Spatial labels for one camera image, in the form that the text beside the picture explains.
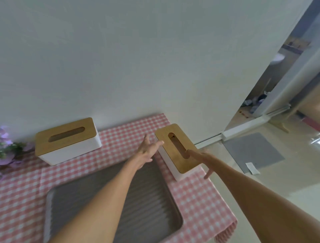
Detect person's left hand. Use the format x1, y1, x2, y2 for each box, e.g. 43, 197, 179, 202
136, 134, 165, 170

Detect person's right hand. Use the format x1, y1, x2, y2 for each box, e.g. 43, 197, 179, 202
186, 148, 219, 180

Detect person's left forearm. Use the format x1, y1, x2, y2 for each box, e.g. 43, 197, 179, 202
49, 157, 141, 243

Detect person's right forearm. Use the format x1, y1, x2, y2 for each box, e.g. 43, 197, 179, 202
212, 156, 320, 243

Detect white tissue box wooden lid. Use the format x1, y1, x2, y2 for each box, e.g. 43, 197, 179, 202
34, 117, 102, 166
154, 123, 203, 182

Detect pink checkered tablecloth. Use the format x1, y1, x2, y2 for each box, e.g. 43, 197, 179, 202
0, 113, 238, 243

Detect white paper slip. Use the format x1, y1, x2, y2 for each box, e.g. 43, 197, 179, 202
245, 162, 260, 175

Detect grey floor mat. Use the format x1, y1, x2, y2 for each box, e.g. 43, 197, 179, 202
223, 132, 285, 174

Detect grey ribbed tray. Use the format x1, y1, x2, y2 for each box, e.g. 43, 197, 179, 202
43, 158, 184, 243

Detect pile of dark clutter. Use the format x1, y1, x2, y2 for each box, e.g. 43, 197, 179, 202
244, 91, 268, 113

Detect white basin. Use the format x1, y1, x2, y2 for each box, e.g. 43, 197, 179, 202
271, 51, 285, 66

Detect purple artificial flowers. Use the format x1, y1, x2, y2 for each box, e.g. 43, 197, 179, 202
0, 125, 35, 176

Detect wooden shelf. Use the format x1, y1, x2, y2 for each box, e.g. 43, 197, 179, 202
281, 35, 312, 54

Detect white door floor rail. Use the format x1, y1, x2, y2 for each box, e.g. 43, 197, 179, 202
194, 104, 292, 148

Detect white door frame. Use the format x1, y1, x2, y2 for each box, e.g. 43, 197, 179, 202
251, 38, 320, 118

